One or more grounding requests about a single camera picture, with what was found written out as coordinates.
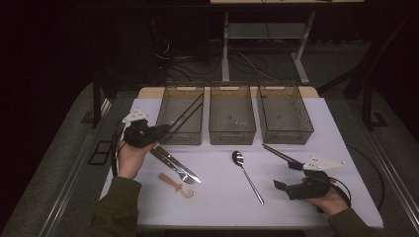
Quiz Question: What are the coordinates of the person's right hand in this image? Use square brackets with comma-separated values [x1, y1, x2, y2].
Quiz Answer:
[301, 187, 350, 217]

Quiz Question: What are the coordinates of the table knife with wooden handle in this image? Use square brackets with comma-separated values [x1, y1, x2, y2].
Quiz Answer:
[155, 145, 203, 185]

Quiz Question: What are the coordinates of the black chopstick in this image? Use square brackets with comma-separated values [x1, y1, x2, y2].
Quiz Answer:
[168, 93, 205, 130]
[169, 102, 205, 133]

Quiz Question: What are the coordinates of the smoky transparent plastic bin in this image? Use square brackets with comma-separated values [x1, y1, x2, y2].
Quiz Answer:
[256, 82, 315, 146]
[209, 82, 257, 146]
[155, 83, 206, 146]

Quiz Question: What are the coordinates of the brown wooden chopstick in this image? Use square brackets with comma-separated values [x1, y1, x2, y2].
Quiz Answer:
[261, 145, 297, 166]
[262, 143, 302, 165]

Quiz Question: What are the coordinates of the bundle of floor cables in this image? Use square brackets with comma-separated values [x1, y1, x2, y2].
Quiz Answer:
[154, 36, 278, 84]

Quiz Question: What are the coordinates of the black metal stand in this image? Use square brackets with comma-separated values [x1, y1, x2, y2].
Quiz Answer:
[316, 14, 419, 130]

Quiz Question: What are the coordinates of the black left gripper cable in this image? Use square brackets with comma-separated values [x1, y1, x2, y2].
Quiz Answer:
[111, 120, 127, 179]

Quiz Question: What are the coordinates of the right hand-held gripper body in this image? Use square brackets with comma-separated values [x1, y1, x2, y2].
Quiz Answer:
[286, 154, 347, 201]

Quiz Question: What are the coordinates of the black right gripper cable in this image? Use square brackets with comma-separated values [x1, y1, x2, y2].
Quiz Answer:
[329, 143, 386, 211]

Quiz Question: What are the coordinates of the small clear spoon beige handle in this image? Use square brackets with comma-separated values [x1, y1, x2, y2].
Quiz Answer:
[158, 173, 195, 199]

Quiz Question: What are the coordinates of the stainless steel fork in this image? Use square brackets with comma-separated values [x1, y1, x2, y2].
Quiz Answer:
[150, 148, 197, 185]

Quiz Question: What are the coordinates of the white metal desk frame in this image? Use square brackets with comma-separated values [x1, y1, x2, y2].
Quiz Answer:
[220, 11, 317, 85]

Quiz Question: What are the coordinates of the person's left hand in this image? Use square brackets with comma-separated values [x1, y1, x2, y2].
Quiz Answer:
[116, 139, 157, 181]

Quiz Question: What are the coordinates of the stainless steel spoon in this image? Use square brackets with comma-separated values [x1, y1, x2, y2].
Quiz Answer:
[231, 150, 266, 205]

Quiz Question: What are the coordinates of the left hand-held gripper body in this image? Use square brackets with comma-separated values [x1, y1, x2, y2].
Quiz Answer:
[122, 108, 156, 148]

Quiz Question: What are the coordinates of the black floor frame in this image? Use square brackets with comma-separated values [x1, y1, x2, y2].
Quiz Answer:
[87, 140, 114, 166]

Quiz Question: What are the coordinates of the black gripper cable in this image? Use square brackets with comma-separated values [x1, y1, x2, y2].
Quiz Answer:
[111, 120, 127, 179]
[329, 143, 386, 211]

